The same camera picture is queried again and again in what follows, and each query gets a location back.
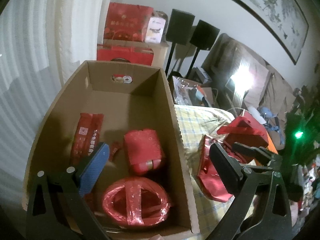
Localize blue cloth item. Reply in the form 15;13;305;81
258;107;285;145

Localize white pink small box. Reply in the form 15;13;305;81
144;16;166;44

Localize red paper bag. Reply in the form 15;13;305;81
197;135;233;203

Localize dark red gift box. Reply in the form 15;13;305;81
217;112;268;154

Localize long red packet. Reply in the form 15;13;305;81
70;113;104;166

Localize framed ink painting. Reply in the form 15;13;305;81
233;0;309;64

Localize orange box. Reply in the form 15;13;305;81
267;133;278;154

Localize red collection gift box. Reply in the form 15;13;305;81
97;45;154;66

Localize black speaker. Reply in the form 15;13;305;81
165;9;195;75
186;20;220;77

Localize clear plastic bag clutter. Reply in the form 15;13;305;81
169;76;214;107

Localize yellow plaid bed sheet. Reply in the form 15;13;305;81
175;105;234;239

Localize right black speaker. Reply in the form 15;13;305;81
186;20;220;77

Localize brown headboard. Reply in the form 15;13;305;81
202;34;295;150

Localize open brown cardboard box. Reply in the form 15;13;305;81
22;61;200;239

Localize red ribbon coil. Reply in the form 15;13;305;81
101;177;171;228

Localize tan cardboard box under bags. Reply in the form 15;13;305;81
97;39;169;68

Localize left black speaker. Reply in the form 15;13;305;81
165;9;195;75

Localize large red gift bag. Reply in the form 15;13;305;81
104;2;153;42

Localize red package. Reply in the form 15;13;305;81
124;129;165;176

